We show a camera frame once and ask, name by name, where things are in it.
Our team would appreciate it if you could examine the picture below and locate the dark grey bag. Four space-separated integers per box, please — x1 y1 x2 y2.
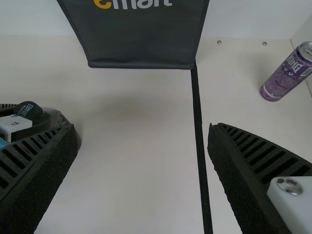
56 0 210 70

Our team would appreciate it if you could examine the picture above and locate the purple can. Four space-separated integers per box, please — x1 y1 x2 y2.
259 41 312 102

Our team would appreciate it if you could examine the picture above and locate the black strip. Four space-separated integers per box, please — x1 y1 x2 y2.
191 62 214 234

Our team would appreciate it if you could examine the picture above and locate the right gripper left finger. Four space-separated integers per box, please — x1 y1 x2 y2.
0 123 80 234

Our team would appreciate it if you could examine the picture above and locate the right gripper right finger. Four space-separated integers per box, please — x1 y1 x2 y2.
207 122 312 234

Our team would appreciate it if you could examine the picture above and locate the dark coffee bottle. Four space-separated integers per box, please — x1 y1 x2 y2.
12 100 82 152

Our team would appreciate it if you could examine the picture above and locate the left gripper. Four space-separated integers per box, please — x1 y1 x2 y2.
0 103 51 149

